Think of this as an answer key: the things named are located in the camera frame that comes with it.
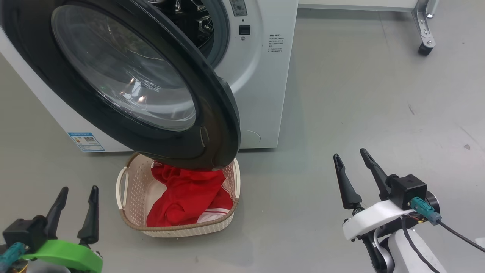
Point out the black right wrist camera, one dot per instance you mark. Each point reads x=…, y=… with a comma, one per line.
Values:
x=407, y=189

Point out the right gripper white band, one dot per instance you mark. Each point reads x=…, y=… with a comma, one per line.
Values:
x=375, y=216

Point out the blue energy label sticker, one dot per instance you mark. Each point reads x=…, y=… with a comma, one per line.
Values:
x=86, y=142

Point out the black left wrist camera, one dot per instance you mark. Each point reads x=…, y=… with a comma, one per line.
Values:
x=22, y=233

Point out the red garment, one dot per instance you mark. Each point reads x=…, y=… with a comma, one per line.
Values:
x=189, y=197
x=163, y=172

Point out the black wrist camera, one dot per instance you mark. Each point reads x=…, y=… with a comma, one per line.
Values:
x=22, y=233
x=407, y=189

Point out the white washing machine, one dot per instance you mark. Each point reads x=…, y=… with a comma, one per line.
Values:
x=261, y=94

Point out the grey stand leg with caster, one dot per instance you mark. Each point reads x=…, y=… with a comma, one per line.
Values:
x=424, y=30

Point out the cream perforated laundry basket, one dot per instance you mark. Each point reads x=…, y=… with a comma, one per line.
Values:
x=132, y=189

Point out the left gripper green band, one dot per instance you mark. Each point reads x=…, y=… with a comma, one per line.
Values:
x=68, y=254

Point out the black round washing machine door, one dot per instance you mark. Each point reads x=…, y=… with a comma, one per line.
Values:
x=212, y=113

